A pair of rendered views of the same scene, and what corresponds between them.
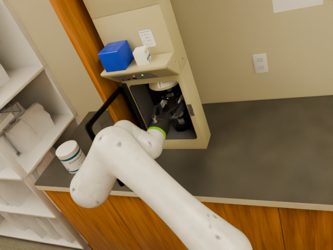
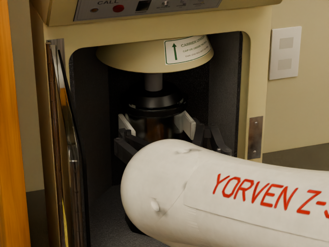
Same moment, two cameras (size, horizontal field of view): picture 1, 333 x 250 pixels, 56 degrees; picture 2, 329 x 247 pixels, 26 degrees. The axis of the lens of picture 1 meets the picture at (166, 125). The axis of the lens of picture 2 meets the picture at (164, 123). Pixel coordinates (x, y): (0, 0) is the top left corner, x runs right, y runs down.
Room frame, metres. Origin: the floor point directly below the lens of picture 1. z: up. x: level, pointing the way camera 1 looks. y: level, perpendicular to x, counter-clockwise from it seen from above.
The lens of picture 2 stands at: (0.72, 0.70, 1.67)
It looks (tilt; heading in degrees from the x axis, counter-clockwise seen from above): 25 degrees down; 309
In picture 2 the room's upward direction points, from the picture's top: straight up
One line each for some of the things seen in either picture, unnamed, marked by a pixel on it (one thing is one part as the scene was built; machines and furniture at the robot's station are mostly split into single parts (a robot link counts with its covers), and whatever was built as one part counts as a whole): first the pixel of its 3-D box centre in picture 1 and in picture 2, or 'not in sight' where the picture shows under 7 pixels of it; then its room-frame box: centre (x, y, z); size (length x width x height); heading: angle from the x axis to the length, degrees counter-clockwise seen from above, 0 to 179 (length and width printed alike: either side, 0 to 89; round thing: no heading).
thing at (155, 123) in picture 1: (158, 129); not in sight; (1.18, 0.04, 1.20); 0.09 x 0.06 x 0.12; 58
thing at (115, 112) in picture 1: (121, 137); (71, 243); (1.24, 0.22, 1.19); 0.30 x 0.01 x 0.40; 141
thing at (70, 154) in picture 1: (72, 156); not in sight; (1.50, 0.58, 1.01); 0.13 x 0.13 x 0.15
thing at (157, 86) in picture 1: (164, 75); (154, 35); (1.37, -0.08, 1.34); 0.18 x 0.18 x 0.05
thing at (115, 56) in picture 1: (116, 56); not in sight; (1.29, 0.09, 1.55); 0.10 x 0.10 x 0.09; 58
